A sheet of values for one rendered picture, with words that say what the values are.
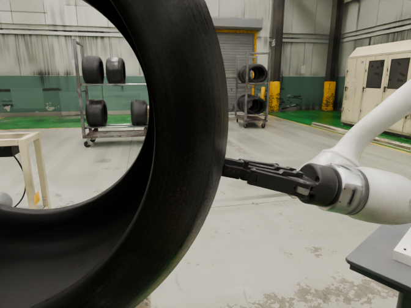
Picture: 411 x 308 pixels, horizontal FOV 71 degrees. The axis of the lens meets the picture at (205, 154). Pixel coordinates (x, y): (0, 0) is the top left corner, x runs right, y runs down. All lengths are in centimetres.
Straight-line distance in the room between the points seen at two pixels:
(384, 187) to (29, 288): 61
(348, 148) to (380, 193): 20
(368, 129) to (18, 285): 76
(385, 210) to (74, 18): 1154
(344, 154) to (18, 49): 1181
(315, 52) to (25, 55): 1087
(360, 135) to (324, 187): 28
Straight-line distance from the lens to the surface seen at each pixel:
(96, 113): 574
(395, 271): 113
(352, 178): 57
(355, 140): 78
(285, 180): 48
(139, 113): 564
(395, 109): 78
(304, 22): 1332
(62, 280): 55
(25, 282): 58
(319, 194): 53
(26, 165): 260
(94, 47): 1159
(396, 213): 63
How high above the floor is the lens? 122
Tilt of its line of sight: 14 degrees down
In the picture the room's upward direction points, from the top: straight up
